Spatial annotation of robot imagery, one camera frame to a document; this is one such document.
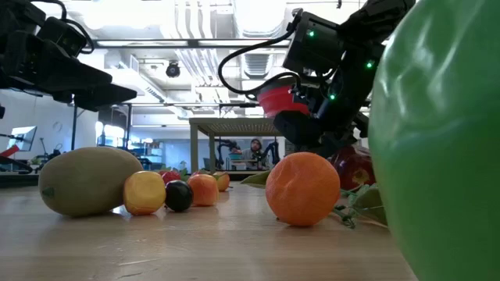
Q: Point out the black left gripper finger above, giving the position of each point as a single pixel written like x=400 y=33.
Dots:
x=105 y=97
x=58 y=70

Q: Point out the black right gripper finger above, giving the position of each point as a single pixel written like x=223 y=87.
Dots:
x=332 y=147
x=298 y=129

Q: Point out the red colander grey rim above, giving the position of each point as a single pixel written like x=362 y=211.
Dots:
x=279 y=102

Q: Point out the orange tangerine green leaf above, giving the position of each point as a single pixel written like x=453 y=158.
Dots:
x=302 y=189

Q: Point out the green apple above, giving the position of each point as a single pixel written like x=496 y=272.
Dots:
x=441 y=156

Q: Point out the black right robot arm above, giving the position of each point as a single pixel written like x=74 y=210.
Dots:
x=375 y=19

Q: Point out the dark red apple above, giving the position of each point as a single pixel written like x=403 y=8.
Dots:
x=353 y=171

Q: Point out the person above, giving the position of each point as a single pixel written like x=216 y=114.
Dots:
x=254 y=154

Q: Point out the green perforated metal shelf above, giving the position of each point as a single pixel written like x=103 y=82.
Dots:
x=230 y=126

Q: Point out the black ceiling spotlight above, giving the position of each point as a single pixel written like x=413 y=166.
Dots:
x=173 y=69

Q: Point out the background computer monitor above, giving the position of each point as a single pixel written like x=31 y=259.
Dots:
x=23 y=136

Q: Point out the dark purple plum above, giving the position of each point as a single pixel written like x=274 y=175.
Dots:
x=178 y=196

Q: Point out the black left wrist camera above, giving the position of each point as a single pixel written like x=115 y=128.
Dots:
x=62 y=37

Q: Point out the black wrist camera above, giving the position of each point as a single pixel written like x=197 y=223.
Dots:
x=62 y=37
x=312 y=47

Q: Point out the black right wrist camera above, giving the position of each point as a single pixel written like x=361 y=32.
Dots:
x=312 y=47

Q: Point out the silver ceiling duct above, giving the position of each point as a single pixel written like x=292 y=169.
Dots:
x=258 y=15

